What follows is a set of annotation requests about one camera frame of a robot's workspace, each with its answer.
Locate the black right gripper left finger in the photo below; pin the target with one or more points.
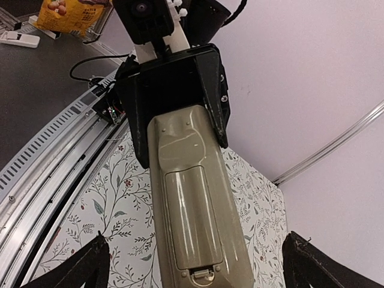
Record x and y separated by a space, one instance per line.
89 267

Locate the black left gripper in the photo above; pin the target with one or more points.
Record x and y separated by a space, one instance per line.
192 76

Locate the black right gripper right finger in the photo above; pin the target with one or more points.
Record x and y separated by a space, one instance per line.
306 266

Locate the white remote control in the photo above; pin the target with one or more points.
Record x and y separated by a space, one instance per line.
200 242

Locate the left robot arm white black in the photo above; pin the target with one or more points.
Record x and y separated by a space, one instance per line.
202 22

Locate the floral patterned table mat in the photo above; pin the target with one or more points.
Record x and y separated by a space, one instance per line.
118 204

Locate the yellow chips bag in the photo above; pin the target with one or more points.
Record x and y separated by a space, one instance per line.
70 16

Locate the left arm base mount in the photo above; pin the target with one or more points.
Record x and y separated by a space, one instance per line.
108 106

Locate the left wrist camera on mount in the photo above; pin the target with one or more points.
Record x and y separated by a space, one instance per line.
154 27

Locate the right aluminium frame post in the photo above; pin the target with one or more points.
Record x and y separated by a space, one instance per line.
375 113

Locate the white slotted cable duct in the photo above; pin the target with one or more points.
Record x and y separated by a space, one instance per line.
76 111

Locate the white plastic bracket on table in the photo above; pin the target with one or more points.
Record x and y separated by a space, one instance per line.
15 38

